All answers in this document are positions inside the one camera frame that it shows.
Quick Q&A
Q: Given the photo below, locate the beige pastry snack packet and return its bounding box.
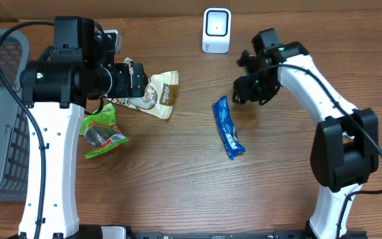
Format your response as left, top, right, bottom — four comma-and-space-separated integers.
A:
107, 58, 179, 120

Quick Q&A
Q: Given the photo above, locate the green snack packet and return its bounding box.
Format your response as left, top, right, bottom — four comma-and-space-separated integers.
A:
80, 103, 129, 159

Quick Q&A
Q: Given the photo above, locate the blue oreo packet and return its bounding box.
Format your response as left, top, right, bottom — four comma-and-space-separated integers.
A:
212, 96, 245, 161

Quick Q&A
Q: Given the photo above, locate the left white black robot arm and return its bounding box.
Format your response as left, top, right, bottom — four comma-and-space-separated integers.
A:
18, 17, 148, 239

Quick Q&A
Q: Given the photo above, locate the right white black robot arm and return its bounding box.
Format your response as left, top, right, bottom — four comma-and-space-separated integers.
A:
232, 29, 379, 238

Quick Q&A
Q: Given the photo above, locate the white barcode scanner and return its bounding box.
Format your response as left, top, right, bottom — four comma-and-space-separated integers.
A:
202, 7, 231, 54

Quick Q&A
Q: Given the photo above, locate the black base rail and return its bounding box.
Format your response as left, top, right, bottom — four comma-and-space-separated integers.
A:
97, 224, 368, 239

